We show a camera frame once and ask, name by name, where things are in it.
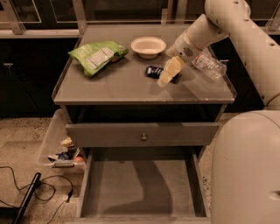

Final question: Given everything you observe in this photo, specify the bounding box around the blue white packet in bin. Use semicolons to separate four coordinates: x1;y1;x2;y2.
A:
47;148;80;162

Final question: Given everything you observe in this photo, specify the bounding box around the round brass drawer knob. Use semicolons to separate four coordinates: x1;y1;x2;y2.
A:
141;133;148;142

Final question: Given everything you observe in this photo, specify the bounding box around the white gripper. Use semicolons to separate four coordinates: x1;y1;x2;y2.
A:
157;31;202;88

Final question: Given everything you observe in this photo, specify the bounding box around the grey drawer cabinet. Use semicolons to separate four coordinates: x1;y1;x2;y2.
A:
52;24;237;224

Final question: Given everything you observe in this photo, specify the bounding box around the orange ball in bin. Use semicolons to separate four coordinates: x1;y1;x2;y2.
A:
73;156;84;163

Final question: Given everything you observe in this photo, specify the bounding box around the green chip bag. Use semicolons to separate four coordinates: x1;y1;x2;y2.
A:
68;41;129;77

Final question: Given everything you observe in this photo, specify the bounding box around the clear plastic storage bin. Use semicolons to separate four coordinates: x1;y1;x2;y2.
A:
38;109;86;174

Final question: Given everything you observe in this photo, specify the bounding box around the grey bottom drawer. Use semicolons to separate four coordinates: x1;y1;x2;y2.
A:
68;147;211;224

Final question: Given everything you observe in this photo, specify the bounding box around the white paper bowl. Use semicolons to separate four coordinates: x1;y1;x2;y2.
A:
130;37;166;59

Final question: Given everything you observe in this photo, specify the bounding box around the cream snack packet in bin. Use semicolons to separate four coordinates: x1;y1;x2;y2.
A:
60;137;74;148

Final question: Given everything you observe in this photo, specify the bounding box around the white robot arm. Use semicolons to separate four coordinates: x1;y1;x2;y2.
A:
157;0;280;224

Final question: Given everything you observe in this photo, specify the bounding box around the black bar on floor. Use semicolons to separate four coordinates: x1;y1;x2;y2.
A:
12;172;41;224

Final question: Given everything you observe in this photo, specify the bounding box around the grey middle drawer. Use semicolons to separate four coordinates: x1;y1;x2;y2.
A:
65;104;224;148

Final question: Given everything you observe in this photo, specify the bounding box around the blue rxbar blueberry bar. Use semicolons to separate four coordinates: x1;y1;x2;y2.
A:
144;66;179;84

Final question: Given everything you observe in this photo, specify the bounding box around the grey drawer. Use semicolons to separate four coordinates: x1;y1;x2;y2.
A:
68;147;211;224
65;104;224;148

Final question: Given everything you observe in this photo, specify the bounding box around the clear plastic water bottle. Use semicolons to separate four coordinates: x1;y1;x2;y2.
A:
192;52;227;81

